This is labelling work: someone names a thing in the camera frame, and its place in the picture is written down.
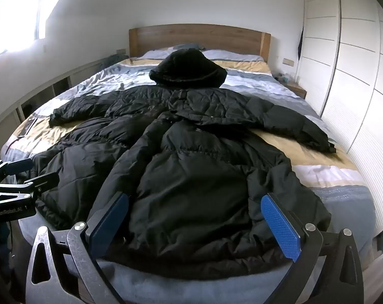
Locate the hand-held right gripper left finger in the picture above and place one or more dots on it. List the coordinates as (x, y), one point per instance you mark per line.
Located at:
(110, 216)

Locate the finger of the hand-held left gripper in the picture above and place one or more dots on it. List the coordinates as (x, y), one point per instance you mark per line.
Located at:
(36, 182)
(15, 166)

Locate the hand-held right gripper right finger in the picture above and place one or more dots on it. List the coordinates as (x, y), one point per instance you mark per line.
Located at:
(281, 224)

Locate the black hooded puffer coat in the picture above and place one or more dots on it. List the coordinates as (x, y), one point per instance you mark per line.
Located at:
(194, 164)

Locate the black phone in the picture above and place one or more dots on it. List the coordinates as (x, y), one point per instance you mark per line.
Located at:
(27, 127)

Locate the white low shelf unit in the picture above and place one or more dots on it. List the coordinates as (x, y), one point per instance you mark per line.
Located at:
(26, 101)

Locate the striped duvet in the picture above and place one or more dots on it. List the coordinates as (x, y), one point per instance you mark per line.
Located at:
(305, 161)

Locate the wooden nightstand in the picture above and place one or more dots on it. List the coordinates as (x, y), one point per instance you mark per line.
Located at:
(297, 89)

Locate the small items on nightstand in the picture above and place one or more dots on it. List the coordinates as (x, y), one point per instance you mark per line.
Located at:
(286, 77)

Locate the window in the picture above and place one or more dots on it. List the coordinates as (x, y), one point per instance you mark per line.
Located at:
(11, 12)

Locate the white pillow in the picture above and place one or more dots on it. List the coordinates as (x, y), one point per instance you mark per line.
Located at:
(155, 53)
(232, 55)

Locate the white wardrobe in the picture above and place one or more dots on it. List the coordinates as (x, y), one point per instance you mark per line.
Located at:
(352, 69)

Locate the dark grey pillow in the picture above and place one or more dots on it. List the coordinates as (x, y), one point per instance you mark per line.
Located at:
(188, 47)

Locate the wooden headboard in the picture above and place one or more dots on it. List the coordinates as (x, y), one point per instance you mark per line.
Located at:
(194, 36)

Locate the wall outlet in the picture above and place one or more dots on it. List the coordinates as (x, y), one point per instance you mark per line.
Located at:
(121, 50)
(288, 62)

